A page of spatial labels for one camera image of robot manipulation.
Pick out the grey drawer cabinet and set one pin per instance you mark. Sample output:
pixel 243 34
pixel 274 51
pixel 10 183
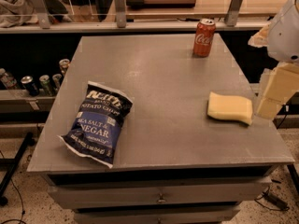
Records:
pixel 167 135

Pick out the red coca-cola can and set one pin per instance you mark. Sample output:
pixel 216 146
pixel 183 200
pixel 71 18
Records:
pixel 203 37

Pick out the lower grey drawer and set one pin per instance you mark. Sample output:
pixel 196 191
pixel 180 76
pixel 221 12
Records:
pixel 172 215

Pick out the green soda can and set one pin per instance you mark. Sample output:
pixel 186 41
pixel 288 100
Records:
pixel 46 85

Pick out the grey drawer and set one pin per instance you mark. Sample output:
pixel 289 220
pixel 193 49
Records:
pixel 206 190
pixel 172 215

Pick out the striped tan soda can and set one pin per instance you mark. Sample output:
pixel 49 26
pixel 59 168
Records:
pixel 64 65

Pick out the grey cloth pile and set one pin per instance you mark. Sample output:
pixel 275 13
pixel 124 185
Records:
pixel 16 13

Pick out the blue kettle chip bag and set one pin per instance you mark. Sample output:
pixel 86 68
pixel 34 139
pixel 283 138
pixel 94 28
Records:
pixel 97 126

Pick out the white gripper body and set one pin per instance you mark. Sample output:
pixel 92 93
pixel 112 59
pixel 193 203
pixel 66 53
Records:
pixel 284 36

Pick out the upper grey drawer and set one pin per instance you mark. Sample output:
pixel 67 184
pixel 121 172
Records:
pixel 206 190

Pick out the yellow sponge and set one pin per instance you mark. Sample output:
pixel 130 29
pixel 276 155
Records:
pixel 230 107

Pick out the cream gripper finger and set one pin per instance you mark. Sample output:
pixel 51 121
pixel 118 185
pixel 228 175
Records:
pixel 276 88
pixel 260 39

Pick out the clear plastic bottle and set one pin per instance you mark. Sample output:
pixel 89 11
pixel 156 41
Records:
pixel 9 81

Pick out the silver soda can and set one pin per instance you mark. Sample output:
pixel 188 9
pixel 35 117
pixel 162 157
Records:
pixel 57 79

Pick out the black stand leg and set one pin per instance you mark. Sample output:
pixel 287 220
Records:
pixel 9 165

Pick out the left metal rail bracket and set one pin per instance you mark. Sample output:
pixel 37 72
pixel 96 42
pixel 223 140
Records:
pixel 42 13

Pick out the middle metal rail bracket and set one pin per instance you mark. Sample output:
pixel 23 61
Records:
pixel 120 13

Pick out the dark blue soda can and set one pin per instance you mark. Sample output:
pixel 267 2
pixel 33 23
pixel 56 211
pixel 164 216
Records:
pixel 30 85

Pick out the right metal rail bracket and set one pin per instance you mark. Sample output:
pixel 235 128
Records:
pixel 233 12

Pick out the metal rail bracket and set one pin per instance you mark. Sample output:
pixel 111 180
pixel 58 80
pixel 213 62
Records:
pixel 233 12
pixel 120 13
pixel 42 13

